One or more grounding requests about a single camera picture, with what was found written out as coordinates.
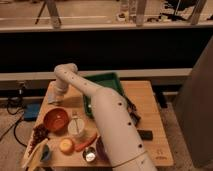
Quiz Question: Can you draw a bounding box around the blue box on floor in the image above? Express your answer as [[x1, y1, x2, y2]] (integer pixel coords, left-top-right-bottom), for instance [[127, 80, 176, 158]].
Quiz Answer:
[[24, 103, 40, 121]]

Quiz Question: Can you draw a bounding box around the light grey towel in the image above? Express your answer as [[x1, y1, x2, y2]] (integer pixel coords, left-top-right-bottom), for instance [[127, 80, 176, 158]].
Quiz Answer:
[[47, 90, 64, 105]]

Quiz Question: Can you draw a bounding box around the small metal cup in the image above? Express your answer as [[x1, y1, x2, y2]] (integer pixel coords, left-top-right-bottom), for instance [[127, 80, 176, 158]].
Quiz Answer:
[[83, 147, 96, 163]]

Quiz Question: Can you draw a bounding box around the red-orange bowl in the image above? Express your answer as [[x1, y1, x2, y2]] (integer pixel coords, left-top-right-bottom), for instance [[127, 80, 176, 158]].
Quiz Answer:
[[43, 108, 69, 132]]

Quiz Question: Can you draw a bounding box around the small blue bowl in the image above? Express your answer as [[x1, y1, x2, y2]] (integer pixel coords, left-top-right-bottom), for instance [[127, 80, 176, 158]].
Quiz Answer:
[[40, 145, 51, 162]]

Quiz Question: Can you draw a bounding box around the purple bowl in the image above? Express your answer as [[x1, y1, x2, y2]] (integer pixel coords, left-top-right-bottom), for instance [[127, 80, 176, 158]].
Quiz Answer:
[[96, 138, 108, 161]]

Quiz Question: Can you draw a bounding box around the yellow banana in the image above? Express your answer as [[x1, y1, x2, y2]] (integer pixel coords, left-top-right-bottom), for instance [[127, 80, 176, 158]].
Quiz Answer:
[[21, 138, 48, 168]]

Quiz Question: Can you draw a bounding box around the white cup with utensil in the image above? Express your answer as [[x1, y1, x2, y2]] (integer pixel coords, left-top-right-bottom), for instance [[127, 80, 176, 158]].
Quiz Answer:
[[68, 115, 85, 138]]

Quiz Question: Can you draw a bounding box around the black rectangular block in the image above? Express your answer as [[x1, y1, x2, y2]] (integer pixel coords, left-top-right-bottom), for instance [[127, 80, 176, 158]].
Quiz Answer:
[[138, 130, 153, 141]]

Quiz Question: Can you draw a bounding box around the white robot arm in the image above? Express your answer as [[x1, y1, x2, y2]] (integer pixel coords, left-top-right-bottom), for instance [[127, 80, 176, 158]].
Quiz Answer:
[[54, 63, 157, 171]]

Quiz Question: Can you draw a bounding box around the green plastic tray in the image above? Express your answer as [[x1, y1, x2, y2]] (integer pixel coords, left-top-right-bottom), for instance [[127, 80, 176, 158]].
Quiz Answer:
[[83, 72, 124, 118]]

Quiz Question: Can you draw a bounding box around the bunch of dark grapes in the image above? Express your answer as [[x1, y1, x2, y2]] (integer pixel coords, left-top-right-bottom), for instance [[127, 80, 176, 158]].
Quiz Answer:
[[28, 124, 49, 154]]

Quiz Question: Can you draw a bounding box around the yellow round fruit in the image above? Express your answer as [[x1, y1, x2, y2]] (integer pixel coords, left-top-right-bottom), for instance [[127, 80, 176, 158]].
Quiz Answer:
[[59, 138, 74, 155]]

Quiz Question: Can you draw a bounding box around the orange carrot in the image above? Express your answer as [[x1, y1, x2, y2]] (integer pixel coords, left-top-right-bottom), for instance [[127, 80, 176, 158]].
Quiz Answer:
[[74, 133, 97, 152]]

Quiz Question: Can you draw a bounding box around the black dish brush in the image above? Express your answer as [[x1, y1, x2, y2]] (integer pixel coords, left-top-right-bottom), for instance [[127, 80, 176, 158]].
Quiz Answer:
[[125, 97, 141, 126]]

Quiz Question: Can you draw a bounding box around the black floor cable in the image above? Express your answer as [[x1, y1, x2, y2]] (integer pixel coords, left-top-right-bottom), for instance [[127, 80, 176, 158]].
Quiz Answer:
[[0, 96, 28, 148]]

